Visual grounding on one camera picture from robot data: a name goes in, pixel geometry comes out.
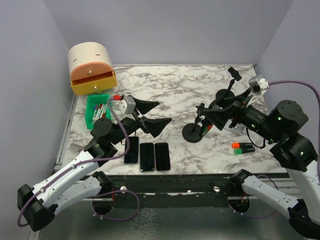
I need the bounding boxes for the tall black phone stand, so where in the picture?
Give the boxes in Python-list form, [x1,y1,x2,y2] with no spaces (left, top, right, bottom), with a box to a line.
[182,112,213,143]

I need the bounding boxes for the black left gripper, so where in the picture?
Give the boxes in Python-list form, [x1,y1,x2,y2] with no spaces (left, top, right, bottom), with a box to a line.
[111,96,172,146]

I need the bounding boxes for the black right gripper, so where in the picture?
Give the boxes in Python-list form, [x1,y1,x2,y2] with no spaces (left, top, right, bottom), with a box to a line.
[202,86,280,141]

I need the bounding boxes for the green plastic bin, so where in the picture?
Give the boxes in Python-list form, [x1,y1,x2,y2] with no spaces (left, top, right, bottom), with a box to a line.
[84,94,112,130]

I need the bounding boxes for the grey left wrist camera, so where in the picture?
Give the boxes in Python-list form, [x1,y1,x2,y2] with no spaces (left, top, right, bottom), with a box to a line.
[119,96,136,115]

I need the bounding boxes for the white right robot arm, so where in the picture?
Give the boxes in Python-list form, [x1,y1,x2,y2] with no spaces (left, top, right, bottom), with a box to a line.
[197,89,320,240]

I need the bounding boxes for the black phone with pink edge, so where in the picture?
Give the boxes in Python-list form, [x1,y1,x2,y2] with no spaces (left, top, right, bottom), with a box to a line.
[154,142,171,171]

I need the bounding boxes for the black phone with white edge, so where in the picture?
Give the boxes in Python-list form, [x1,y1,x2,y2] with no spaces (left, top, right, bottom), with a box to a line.
[139,142,155,172]

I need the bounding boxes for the markers in green bin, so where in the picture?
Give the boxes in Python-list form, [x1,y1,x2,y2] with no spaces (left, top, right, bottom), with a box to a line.
[92,103,107,124]

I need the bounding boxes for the orange capped marker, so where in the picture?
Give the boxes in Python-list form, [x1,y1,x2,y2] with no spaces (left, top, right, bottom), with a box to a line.
[231,142,253,149]

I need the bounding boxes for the beige and orange drawer box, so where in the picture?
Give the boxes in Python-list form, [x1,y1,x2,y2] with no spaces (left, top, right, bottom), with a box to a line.
[67,42,118,96]

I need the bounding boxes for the silver folding phone stand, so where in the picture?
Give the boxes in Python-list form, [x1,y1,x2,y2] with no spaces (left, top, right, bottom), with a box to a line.
[224,124,246,136]

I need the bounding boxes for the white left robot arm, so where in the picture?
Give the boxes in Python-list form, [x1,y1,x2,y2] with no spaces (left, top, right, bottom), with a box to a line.
[16,95,172,232]

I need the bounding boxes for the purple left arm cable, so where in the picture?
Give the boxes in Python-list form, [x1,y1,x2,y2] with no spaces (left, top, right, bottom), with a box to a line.
[16,96,140,227]

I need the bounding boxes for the black mounting rail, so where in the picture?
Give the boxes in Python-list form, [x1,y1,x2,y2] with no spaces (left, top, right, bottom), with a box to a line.
[92,174,244,209]

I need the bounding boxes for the green capped marker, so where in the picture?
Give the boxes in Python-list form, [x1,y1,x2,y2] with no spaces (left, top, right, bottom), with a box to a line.
[233,147,256,155]

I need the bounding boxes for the short black phone stand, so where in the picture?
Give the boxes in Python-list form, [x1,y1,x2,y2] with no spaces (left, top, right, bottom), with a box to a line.
[215,67,242,99]

